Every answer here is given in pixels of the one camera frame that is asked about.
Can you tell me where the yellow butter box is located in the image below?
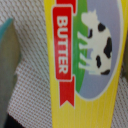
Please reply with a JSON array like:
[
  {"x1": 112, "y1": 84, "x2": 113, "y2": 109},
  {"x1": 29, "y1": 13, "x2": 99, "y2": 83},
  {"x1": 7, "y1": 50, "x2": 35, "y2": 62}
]
[{"x1": 44, "y1": 0, "x2": 128, "y2": 128}]

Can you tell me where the grey green gripper finger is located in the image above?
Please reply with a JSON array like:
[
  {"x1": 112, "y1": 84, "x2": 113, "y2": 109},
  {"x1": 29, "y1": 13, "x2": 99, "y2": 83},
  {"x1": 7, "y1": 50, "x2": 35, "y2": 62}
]
[{"x1": 0, "y1": 18, "x2": 21, "y2": 128}]

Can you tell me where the white woven placemat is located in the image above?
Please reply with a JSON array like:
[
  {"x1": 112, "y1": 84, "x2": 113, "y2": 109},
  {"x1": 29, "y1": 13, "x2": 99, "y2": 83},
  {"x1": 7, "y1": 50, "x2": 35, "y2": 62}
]
[{"x1": 0, "y1": 0, "x2": 52, "y2": 128}]

